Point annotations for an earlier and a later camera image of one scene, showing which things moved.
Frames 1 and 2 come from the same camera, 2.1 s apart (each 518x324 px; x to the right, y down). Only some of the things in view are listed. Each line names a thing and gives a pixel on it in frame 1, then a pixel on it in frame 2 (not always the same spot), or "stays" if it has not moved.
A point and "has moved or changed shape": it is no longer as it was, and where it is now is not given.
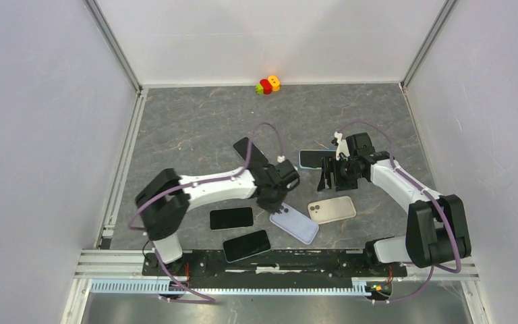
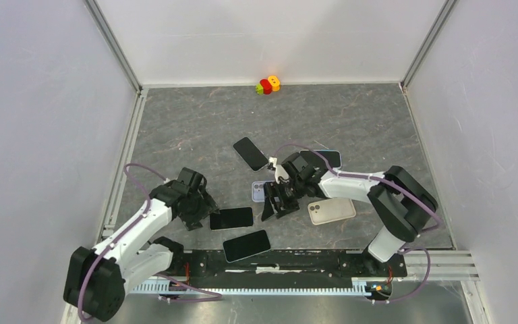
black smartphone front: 246,246 stays
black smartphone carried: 313,158 stays
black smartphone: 229,218 stays
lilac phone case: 295,223 has moved or changed shape
